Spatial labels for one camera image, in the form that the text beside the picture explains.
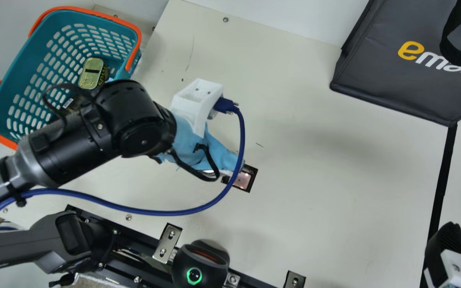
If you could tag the black strip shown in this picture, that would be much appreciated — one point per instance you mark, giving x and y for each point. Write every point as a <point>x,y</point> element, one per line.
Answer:
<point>442,180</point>

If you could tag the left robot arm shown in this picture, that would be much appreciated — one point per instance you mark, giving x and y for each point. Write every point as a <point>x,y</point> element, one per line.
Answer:
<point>106,124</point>

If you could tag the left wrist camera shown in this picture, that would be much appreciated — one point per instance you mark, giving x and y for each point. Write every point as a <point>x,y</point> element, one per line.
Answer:
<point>194,102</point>

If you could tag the blue and white packet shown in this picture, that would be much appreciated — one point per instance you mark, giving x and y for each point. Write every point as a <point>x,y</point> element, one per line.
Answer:
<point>109,80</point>

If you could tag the dark coffee bottle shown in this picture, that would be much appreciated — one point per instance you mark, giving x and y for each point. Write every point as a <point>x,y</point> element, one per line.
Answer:
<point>70,104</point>

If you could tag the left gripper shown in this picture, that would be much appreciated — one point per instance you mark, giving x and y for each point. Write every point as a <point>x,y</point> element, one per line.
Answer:
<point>192,148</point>

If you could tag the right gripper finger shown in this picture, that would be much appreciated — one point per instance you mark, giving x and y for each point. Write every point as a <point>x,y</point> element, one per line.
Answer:
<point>448,244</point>

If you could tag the gold rectangular tin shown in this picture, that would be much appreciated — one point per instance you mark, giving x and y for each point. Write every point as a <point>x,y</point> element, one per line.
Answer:
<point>92,72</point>

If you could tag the teal shopping basket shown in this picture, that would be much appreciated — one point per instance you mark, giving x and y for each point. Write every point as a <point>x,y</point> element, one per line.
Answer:
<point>50,52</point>

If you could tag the black device with green light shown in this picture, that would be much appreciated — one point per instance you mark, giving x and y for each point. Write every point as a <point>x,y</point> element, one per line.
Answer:
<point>198,264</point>

